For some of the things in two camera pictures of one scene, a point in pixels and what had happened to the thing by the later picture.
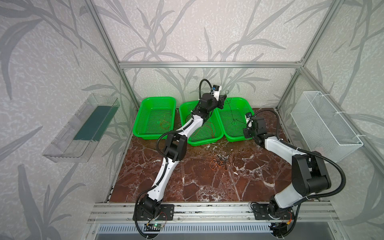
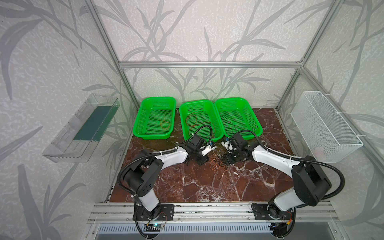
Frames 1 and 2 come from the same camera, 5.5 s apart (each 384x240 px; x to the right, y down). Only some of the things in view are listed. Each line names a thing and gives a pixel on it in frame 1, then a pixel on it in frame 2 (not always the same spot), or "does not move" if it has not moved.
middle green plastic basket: (210, 132) does not move
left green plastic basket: (155, 117) does not move
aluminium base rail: (304, 212) does not move
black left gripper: (222, 99) to (201, 159)
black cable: (238, 120) to (224, 121)
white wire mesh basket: (323, 130) does not move
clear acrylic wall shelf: (78, 138) does not move
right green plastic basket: (232, 116) does not move
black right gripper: (248, 132) to (231, 157)
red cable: (205, 125) to (206, 122)
